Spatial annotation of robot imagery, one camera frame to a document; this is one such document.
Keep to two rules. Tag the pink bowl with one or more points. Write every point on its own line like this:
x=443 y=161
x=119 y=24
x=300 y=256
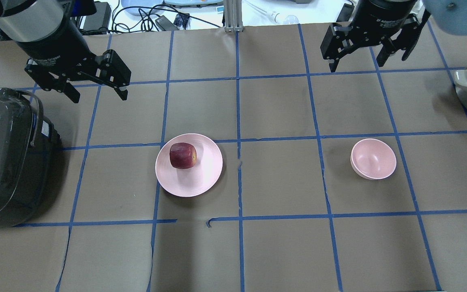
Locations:
x=373 y=159

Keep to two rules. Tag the pink plate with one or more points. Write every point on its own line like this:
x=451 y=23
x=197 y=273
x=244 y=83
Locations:
x=197 y=179

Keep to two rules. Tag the black power adapter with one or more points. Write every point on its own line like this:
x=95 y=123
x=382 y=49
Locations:
x=98 y=22

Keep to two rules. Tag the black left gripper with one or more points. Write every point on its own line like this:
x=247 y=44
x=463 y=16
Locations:
x=52 y=41

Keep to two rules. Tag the small black adapter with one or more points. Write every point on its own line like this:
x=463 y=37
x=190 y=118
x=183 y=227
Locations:
x=164 y=24

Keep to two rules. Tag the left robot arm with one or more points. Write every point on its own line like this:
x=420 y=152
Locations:
x=32 y=20

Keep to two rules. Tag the white light bulb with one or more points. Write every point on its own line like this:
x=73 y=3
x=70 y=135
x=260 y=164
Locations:
x=282 y=19

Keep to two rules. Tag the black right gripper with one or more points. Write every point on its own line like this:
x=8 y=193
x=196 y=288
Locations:
x=384 y=15

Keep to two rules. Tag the black rice cooker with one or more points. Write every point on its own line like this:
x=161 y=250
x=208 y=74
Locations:
x=27 y=141

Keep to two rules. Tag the aluminium frame post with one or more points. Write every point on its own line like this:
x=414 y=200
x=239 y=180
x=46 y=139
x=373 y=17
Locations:
x=232 y=15

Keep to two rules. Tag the red apple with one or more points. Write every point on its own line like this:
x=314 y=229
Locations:
x=183 y=156

